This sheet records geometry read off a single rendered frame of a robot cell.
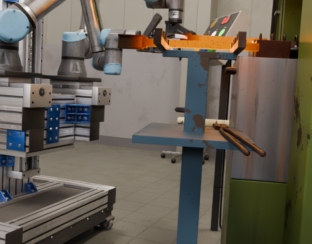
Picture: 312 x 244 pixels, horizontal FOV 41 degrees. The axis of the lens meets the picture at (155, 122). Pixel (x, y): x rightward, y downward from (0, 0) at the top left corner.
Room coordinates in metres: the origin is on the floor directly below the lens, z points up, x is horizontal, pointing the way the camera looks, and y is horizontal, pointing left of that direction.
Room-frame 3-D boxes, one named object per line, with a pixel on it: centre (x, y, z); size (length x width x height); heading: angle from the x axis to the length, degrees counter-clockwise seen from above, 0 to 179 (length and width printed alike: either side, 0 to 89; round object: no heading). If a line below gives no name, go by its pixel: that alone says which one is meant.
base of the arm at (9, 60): (1.69, 0.63, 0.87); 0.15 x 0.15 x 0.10
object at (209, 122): (2.09, -0.33, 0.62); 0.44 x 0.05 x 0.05; 83
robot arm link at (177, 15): (2.15, -0.07, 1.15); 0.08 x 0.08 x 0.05
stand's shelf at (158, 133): (1.20, -0.11, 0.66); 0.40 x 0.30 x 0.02; 174
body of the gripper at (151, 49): (1.76, 0.04, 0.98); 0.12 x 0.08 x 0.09; 83
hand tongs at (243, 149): (1.07, -0.20, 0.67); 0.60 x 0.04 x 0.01; 178
